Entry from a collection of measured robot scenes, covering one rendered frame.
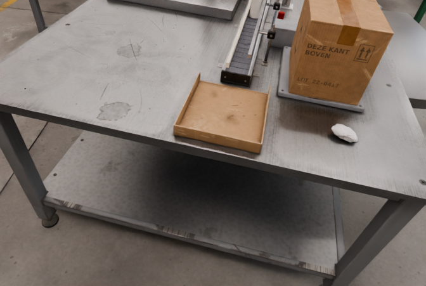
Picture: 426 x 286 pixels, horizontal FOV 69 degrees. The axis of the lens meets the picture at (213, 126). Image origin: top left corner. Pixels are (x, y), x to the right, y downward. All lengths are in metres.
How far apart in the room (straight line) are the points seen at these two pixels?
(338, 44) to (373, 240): 0.66
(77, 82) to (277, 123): 0.70
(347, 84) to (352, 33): 0.18
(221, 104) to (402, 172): 0.58
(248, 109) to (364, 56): 0.39
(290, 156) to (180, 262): 0.89
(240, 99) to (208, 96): 0.11
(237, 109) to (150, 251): 0.90
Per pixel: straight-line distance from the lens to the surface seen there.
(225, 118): 1.00
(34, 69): 1.30
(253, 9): 1.55
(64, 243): 1.75
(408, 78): 1.53
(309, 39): 1.04
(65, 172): 1.71
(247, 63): 1.20
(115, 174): 1.64
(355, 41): 1.06
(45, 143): 2.22
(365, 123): 1.16
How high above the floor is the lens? 1.48
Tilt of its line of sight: 42 degrees down
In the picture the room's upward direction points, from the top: 7 degrees clockwise
